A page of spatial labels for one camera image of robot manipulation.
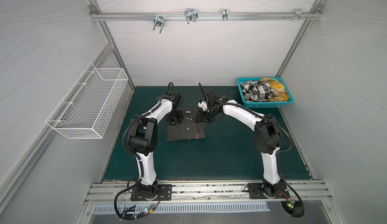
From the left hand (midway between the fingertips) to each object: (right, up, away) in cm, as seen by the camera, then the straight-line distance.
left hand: (182, 120), depth 94 cm
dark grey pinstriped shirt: (+4, -5, -2) cm, 6 cm away
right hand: (+10, +2, -5) cm, 12 cm away
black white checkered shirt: (+52, +20, +13) cm, 57 cm away
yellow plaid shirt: (+67, +19, +10) cm, 70 cm away
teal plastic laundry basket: (+56, +10, +10) cm, 58 cm away
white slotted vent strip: (-3, -38, -24) cm, 45 cm away
